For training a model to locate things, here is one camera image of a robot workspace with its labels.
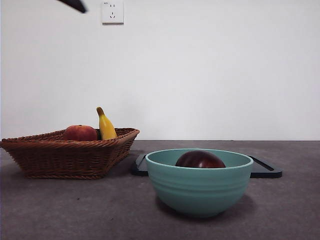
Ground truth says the teal ribbed bowl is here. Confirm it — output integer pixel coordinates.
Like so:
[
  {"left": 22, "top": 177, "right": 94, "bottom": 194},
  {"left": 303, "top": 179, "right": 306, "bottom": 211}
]
[{"left": 145, "top": 148, "right": 254, "bottom": 218}]

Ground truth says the red apple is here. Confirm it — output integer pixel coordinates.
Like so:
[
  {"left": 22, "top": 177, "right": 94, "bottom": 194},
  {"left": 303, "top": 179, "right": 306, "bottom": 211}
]
[{"left": 62, "top": 124, "right": 98, "bottom": 142}]

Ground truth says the dark purple plum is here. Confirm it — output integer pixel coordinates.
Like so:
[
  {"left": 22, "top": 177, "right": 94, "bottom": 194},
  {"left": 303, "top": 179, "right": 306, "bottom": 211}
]
[{"left": 175, "top": 149, "right": 227, "bottom": 169}]

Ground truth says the brown wicker basket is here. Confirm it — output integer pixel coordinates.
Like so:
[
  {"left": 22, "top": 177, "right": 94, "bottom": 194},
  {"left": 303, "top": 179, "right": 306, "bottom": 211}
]
[{"left": 0, "top": 127, "right": 141, "bottom": 180}]

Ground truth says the white wall socket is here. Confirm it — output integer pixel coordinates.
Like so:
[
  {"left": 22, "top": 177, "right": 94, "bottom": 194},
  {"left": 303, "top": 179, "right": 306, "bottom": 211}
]
[{"left": 101, "top": 1, "right": 125, "bottom": 25}]

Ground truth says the yellow banana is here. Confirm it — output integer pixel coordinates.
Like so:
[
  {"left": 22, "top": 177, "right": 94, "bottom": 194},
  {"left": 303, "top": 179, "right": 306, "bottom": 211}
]
[{"left": 96, "top": 106, "right": 118, "bottom": 141}]

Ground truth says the black rectangular tray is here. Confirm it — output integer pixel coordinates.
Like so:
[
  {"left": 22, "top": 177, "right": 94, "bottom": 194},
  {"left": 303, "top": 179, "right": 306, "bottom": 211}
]
[{"left": 131, "top": 153, "right": 283, "bottom": 179}]

